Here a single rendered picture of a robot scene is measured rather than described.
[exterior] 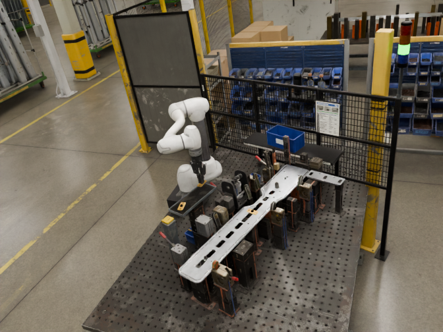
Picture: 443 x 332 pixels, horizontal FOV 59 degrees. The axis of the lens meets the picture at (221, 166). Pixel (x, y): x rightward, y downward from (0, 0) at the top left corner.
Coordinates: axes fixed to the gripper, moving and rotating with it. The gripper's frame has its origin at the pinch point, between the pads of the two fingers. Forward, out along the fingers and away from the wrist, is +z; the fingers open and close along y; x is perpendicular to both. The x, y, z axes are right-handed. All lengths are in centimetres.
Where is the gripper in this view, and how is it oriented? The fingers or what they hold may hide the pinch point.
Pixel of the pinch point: (200, 178)
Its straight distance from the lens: 279.5
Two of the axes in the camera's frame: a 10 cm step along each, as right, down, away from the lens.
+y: 8.7, 1.5, -4.7
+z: 1.3, 8.4, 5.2
